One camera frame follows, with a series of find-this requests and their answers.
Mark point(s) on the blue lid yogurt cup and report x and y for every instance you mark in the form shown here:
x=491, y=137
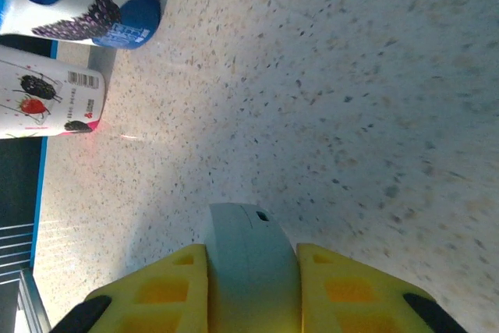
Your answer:
x=78, y=1

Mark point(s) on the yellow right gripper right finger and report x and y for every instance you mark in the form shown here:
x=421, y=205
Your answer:
x=351, y=298

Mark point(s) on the aluminium front frame rail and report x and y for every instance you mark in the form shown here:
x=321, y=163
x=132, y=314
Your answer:
x=35, y=302

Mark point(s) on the pink lid yogurt cup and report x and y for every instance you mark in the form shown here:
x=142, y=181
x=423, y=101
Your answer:
x=50, y=95

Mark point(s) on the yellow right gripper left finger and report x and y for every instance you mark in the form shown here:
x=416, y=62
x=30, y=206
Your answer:
x=156, y=298

